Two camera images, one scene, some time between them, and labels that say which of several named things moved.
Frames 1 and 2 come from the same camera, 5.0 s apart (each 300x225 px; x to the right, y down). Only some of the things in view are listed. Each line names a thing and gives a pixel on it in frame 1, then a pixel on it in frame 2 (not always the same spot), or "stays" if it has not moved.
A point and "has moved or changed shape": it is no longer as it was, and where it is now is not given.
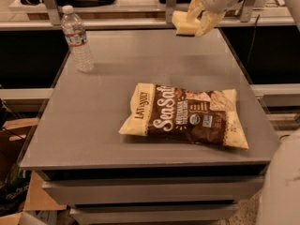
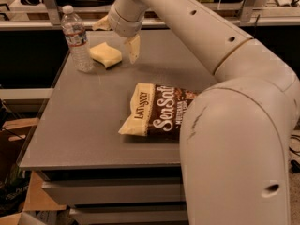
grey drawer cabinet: (107, 177) stays
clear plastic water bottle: (76, 37) stays
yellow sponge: (185, 27) has moved or changed shape
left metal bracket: (52, 5) stays
